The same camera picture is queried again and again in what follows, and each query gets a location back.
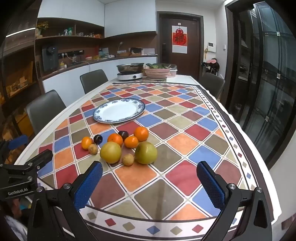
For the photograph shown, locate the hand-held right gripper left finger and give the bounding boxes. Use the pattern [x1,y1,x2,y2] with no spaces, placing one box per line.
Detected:
[28,161,103,241]

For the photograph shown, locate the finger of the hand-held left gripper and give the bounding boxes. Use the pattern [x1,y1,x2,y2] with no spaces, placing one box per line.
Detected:
[24,149,53,172]
[0,135,29,164]

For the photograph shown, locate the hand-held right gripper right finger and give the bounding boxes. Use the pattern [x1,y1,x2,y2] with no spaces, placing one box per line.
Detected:
[196,161,274,241]

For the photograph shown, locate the large yellow grapefruit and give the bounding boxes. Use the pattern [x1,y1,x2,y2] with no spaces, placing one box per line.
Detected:
[100,142,122,164]

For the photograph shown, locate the small oval orange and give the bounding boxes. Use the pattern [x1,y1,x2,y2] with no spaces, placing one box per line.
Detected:
[81,136,93,150]

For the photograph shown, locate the large green pear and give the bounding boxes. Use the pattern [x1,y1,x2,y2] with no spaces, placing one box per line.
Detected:
[135,141,158,165]

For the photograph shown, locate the blue rimmed white plate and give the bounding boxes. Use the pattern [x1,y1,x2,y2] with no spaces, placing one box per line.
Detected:
[93,98,146,123]

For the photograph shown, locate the grey dining chair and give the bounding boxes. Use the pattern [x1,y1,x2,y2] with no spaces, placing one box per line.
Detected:
[198,73,225,98]
[25,90,67,135]
[80,69,109,94]

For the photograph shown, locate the colourful checkered tablecloth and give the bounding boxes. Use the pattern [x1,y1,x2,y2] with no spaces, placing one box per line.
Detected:
[37,79,273,235]

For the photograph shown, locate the wooden display shelf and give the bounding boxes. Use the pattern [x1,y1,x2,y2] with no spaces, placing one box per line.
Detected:
[0,23,44,142]

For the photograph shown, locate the white counter cabinet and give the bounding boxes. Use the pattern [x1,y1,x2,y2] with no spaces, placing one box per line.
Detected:
[42,56,158,107]

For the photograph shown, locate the dark water dispenser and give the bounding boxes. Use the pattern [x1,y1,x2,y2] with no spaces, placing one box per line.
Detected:
[42,45,59,71]

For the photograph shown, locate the black power strip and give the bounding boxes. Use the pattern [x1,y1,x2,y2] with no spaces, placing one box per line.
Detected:
[58,50,85,57]

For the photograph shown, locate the white induction cooker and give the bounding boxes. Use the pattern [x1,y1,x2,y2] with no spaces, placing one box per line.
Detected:
[117,72,144,81]

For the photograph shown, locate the glass sliding door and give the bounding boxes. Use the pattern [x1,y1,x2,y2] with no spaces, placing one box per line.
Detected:
[225,0,296,171]

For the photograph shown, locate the dark bag with pink item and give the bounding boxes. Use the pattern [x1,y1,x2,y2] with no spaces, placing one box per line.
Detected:
[201,58,220,76]

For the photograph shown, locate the steel hot pot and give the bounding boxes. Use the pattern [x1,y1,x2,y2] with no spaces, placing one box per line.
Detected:
[116,63,145,74]

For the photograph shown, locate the pink woven basket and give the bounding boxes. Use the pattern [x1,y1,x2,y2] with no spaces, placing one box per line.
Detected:
[143,66,173,80]

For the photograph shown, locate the green leafy vegetables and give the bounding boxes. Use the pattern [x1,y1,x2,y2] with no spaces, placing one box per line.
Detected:
[146,63,172,69]

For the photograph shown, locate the dark wooden door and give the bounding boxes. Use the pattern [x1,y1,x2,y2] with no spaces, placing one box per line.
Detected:
[157,11,204,80]

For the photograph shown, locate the wooden wall shelf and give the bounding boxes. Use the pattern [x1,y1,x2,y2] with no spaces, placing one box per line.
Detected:
[35,17,105,47]

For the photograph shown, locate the red and white wall poster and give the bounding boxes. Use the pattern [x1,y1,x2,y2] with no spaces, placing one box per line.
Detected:
[172,25,187,54]

